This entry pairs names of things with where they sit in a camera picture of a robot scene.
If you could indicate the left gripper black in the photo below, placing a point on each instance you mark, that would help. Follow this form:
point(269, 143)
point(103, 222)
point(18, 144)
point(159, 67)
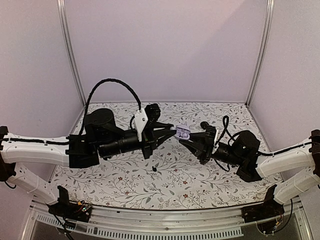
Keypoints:
point(149, 145)

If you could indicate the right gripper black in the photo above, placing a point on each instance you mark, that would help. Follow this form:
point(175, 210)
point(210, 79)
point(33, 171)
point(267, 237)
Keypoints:
point(197, 148)

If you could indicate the purple earbud charging case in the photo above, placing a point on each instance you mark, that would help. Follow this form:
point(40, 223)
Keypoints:
point(182, 132)

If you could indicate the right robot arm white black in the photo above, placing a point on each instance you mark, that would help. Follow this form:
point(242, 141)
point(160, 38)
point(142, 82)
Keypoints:
point(304, 155)

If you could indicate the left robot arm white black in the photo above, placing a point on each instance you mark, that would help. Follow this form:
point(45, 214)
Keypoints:
point(15, 151)

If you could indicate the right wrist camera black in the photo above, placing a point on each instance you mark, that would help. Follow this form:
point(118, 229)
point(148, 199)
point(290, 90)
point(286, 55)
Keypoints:
point(210, 138)

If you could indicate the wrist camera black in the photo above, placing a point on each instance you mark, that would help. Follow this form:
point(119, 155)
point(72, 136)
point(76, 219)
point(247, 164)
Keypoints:
point(210, 138)
point(144, 117)

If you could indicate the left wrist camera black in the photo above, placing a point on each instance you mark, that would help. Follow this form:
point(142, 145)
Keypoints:
point(144, 117)

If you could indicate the aluminium front rail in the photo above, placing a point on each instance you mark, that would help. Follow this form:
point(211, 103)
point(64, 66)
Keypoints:
point(113, 223)

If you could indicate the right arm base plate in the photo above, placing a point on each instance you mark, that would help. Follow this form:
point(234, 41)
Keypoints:
point(269, 208)

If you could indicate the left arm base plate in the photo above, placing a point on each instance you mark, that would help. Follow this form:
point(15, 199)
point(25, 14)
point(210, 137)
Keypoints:
point(78, 211)

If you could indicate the right aluminium corner post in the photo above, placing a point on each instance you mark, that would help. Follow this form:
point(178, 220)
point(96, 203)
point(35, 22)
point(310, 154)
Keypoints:
point(270, 4)

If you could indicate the aluminium corner post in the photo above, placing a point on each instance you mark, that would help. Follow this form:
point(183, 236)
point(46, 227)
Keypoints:
point(61, 6)
point(270, 4)

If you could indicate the left aluminium corner post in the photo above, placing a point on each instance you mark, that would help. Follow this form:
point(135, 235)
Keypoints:
point(61, 6)

